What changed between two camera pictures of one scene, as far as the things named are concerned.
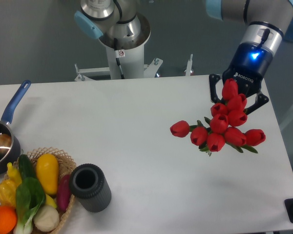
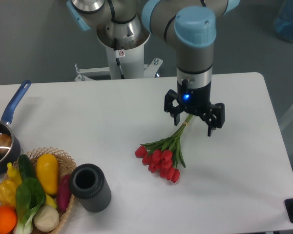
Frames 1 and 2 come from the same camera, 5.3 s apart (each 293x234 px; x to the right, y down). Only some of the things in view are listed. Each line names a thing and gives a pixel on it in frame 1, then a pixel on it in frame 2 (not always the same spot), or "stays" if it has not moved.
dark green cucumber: x=27 y=168 stays
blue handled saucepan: x=5 y=148 stays
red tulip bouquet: x=220 y=127 -> x=161 y=156
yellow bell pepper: x=6 y=191 stays
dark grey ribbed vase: x=88 y=185 stays
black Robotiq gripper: x=247 y=65 -> x=196 y=101
